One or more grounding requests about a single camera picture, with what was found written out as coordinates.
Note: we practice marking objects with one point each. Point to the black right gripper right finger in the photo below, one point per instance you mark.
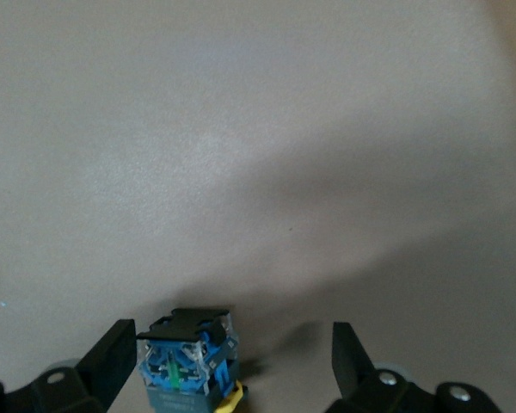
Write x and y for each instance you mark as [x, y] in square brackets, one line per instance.
[352, 370]

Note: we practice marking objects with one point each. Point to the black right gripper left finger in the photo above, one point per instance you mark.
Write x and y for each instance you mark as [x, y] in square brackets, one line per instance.
[107, 365]

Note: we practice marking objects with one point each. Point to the yellow push button switch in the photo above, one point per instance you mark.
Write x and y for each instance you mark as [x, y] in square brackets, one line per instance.
[180, 365]

